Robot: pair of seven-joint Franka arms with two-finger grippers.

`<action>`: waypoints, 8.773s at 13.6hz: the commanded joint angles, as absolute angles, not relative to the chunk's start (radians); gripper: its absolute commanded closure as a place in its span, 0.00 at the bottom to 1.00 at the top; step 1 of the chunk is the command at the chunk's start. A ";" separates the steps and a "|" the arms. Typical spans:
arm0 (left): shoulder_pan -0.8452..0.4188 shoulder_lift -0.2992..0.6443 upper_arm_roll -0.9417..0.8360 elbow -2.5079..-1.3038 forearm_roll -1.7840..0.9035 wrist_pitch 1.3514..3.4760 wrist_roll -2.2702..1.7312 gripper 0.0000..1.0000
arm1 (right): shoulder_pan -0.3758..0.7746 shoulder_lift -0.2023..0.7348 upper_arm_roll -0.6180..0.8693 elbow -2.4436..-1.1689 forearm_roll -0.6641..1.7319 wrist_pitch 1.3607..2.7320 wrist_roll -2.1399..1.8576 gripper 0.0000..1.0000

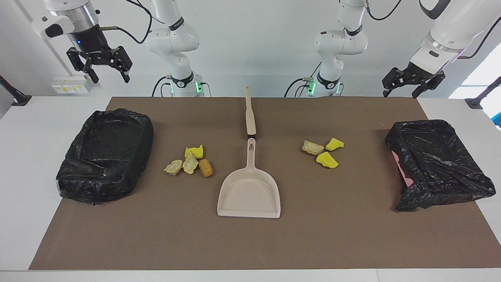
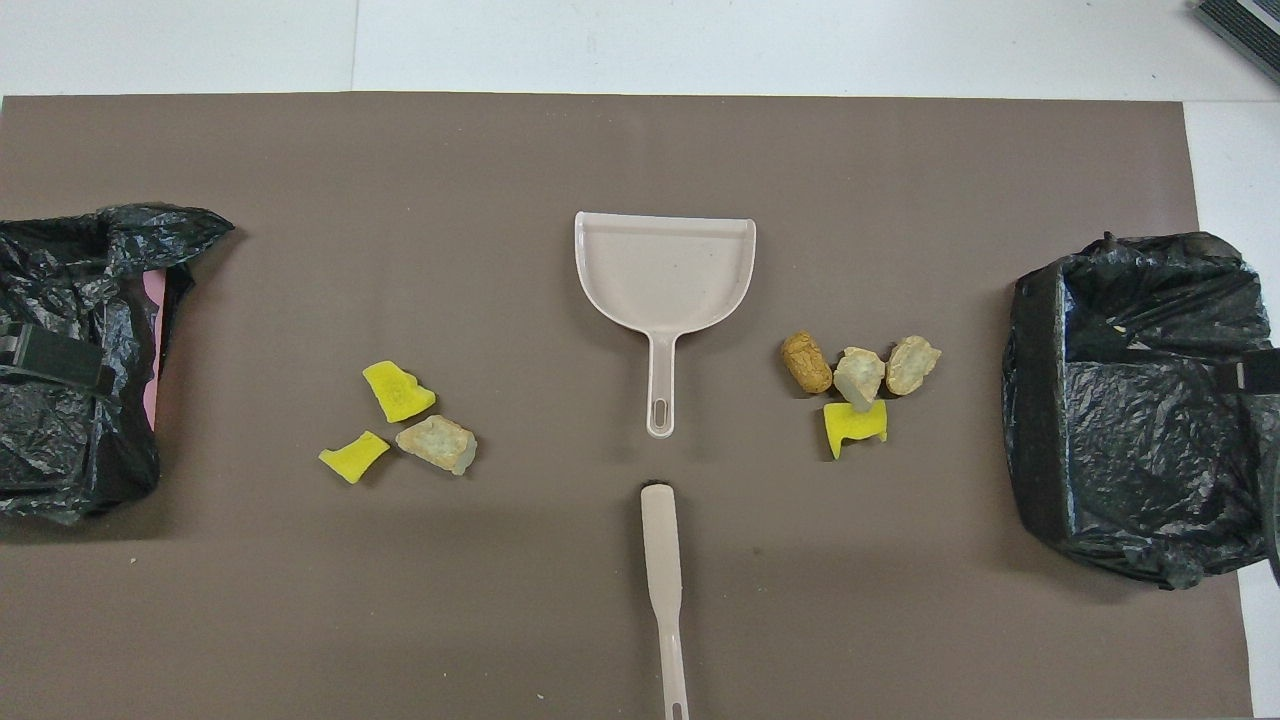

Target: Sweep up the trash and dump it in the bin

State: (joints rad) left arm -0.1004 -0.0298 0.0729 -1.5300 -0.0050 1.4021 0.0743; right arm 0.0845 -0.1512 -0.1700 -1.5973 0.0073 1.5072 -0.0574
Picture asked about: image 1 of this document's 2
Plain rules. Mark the beige plastic dustpan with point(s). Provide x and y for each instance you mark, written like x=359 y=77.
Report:
x=248 y=192

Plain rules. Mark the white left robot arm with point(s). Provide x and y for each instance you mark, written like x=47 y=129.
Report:
x=340 y=43

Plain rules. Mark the right black lined bin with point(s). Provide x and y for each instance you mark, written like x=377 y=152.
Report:
x=438 y=164

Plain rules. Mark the pink plastic bin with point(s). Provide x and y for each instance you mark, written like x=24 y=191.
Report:
x=403 y=174

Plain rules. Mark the pale foam scrap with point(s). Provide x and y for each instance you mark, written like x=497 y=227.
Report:
x=173 y=167
x=190 y=164

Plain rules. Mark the black bag lined trash bin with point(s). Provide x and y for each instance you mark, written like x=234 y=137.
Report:
x=105 y=149

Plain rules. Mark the beige layered sponge chunk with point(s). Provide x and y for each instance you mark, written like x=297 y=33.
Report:
x=312 y=147

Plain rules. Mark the white wall outlet box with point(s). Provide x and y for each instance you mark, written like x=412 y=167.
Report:
x=70 y=88

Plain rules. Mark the brown cork-like lump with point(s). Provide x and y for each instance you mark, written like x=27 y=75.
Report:
x=206 y=168

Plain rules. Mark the yellow notched sponge piece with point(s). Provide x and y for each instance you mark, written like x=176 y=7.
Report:
x=194 y=152

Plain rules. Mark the thick yellow sponge piece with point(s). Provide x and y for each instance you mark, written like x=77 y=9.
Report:
x=327 y=160

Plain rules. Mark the black clamp stand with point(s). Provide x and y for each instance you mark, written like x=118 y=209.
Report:
x=19 y=100
x=475 y=103

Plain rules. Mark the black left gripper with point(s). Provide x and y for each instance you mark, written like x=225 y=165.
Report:
x=422 y=74

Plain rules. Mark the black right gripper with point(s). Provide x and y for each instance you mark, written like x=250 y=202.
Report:
x=92 y=43

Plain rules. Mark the beige hand brush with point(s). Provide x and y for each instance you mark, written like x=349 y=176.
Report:
x=250 y=121

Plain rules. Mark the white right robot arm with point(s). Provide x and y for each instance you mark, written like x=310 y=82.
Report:
x=176 y=39

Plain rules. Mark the brown table mat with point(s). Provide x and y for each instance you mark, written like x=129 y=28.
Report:
x=250 y=243

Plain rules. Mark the yellow sponge with green backing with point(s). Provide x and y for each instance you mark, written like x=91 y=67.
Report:
x=334 y=144

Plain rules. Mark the blue object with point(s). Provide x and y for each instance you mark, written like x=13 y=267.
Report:
x=498 y=119

